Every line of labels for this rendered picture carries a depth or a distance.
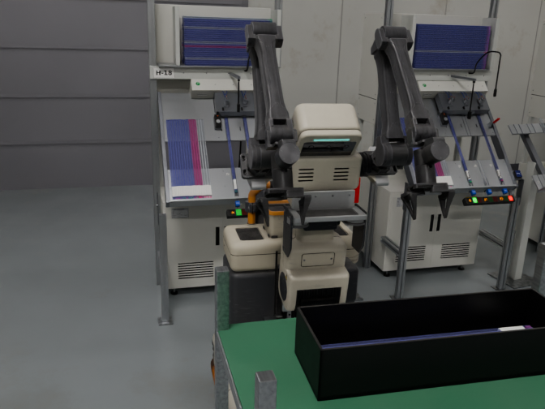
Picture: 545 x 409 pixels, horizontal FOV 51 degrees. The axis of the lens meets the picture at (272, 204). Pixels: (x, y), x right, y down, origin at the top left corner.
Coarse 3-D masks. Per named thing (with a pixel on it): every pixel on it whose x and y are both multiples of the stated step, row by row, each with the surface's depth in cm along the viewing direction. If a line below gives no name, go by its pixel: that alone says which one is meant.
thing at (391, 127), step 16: (384, 32) 182; (400, 32) 182; (384, 64) 187; (384, 80) 187; (384, 96) 186; (384, 112) 187; (384, 128) 186; (400, 128) 186; (384, 144) 184; (384, 160) 183
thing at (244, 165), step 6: (240, 156) 189; (246, 156) 189; (240, 162) 189; (246, 162) 188; (246, 168) 188; (246, 174) 188; (252, 174) 187; (258, 174) 186; (264, 174) 187; (270, 174) 189
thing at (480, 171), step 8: (480, 160) 356; (488, 160) 358; (496, 160) 359; (448, 168) 348; (456, 168) 350; (472, 168) 352; (480, 168) 354; (488, 168) 355; (504, 168) 358; (456, 176) 347; (464, 176) 348; (472, 176) 349; (480, 176) 351; (488, 176) 352; (496, 176) 353; (504, 176) 355; (456, 184) 344; (464, 184) 345; (472, 184) 346; (480, 184) 348; (488, 184) 348; (496, 184) 350; (504, 184) 351
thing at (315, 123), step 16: (304, 112) 182; (320, 112) 184; (336, 112) 185; (352, 112) 186; (304, 128) 180; (320, 128) 181; (336, 128) 182; (352, 128) 183; (304, 144) 182; (320, 144) 184; (336, 144) 185; (352, 144) 186
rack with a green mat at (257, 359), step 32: (544, 256) 150; (224, 288) 129; (544, 288) 153; (224, 320) 131; (288, 320) 138; (224, 352) 124; (256, 352) 124; (288, 352) 124; (224, 384) 137; (256, 384) 90; (288, 384) 113; (480, 384) 115; (512, 384) 115; (544, 384) 116
